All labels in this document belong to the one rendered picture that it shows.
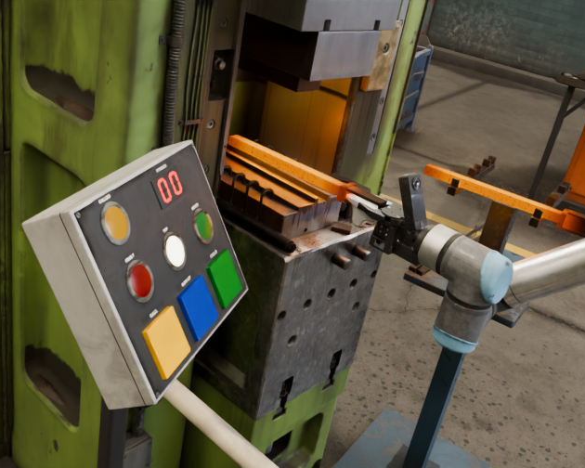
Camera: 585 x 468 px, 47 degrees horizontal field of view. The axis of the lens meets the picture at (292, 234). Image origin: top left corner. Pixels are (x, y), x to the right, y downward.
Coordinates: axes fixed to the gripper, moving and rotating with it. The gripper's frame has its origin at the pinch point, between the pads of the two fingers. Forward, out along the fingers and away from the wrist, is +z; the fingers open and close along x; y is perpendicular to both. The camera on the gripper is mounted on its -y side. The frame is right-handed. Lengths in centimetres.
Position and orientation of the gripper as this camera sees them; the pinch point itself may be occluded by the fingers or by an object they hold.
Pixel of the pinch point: (355, 193)
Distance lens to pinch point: 145.5
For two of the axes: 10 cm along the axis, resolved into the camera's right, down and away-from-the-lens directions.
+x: 6.8, -2.2, 7.0
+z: -7.1, -4.3, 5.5
